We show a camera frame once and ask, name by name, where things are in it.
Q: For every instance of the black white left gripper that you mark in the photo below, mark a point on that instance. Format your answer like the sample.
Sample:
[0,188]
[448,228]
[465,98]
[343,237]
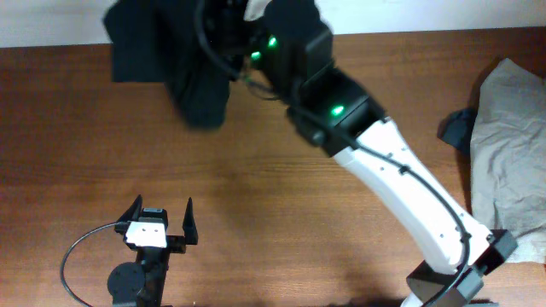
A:
[176,244]

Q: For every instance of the black shorts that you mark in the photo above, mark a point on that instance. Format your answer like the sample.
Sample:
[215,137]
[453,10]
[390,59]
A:
[156,42]

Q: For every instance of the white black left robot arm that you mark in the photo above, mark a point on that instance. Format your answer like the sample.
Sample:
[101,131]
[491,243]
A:
[141,282]

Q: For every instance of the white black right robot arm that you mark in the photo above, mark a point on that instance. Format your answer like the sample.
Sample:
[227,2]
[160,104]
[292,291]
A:
[294,50]

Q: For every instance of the dark blue cloth piece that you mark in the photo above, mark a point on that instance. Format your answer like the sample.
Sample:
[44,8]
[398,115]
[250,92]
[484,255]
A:
[457,128]

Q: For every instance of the grey crumpled garment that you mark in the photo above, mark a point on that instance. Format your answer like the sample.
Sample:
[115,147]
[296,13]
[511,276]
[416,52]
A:
[507,151]

